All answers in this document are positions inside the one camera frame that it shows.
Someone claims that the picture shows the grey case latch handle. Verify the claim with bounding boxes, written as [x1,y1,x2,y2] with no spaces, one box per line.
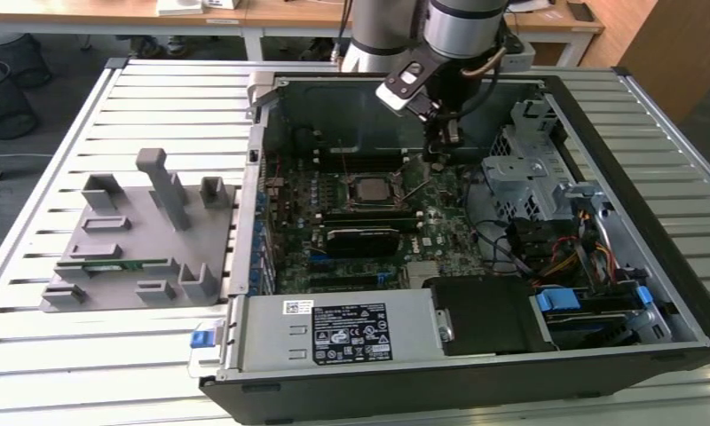
[245,70,281,123]

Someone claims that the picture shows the black RAM slot bank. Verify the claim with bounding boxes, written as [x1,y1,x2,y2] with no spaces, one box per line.
[321,209,421,232]
[313,148,409,164]

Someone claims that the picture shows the grey sneaker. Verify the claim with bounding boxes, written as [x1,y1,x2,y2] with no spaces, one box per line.
[127,35,158,59]
[165,35,191,59]

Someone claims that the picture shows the light wooden desk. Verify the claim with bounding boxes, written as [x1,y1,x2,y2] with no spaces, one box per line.
[0,0,249,61]
[241,0,606,67]

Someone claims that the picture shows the grey parts rack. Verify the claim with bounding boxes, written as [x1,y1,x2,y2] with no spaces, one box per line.
[38,147,238,314]

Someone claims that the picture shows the silver metal drive cage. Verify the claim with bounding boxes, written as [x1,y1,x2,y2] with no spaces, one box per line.
[478,99,577,223]

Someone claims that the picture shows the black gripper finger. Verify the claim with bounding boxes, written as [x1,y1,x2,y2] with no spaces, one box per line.
[418,99,466,173]

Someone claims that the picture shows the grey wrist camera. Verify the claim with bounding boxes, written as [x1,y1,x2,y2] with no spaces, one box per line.
[501,42,537,72]

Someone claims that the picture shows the black hanging cable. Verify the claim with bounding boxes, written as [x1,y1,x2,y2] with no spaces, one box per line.
[329,0,355,64]

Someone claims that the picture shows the brown wooden cabinet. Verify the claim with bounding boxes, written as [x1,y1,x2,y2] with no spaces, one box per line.
[578,0,710,126]

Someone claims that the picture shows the black PC case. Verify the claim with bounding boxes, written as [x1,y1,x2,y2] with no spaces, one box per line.
[197,66,710,426]

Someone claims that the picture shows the blue disk carrier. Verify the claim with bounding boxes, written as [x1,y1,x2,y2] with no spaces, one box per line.
[535,287,582,315]

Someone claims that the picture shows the coloured power wire harness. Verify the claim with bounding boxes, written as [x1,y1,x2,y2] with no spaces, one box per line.
[531,208,621,288]

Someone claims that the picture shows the silver power supply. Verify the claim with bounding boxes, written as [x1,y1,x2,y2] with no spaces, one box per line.
[215,293,449,374]

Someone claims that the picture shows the metal socket cover frame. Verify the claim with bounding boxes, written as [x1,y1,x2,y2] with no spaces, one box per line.
[397,154,434,190]

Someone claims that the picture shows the white box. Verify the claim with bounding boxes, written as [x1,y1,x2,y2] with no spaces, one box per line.
[155,0,206,18]

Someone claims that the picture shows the silver CPU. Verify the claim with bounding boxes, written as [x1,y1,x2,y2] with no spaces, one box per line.
[354,176,395,204]

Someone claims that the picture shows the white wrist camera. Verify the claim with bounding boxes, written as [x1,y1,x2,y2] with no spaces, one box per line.
[375,61,429,113]

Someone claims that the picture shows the black mesh waste basket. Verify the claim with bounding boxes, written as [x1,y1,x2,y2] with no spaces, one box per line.
[0,33,54,89]
[0,59,41,141]

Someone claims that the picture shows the green RAM stick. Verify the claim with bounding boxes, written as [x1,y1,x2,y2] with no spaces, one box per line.
[55,257,173,273]

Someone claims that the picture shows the black plastic air shroud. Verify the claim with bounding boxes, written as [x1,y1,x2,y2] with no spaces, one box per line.
[429,274,557,357]

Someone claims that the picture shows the black expansion slot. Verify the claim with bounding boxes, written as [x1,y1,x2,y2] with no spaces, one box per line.
[306,274,389,290]

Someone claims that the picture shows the CPU socket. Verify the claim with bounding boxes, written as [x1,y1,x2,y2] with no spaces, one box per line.
[341,173,407,210]

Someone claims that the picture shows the blue power supply handle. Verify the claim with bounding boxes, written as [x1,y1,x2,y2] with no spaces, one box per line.
[189,328,215,351]

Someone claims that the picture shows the green motherboard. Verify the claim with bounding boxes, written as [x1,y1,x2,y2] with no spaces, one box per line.
[259,150,493,296]

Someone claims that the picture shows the black graphics card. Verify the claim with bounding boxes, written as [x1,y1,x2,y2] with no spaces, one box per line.
[323,226,402,260]

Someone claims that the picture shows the silver chipset heatsink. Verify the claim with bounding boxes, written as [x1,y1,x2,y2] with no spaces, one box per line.
[405,261,443,286]

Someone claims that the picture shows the black disk drive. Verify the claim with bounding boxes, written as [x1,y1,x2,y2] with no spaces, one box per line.
[543,305,643,351]

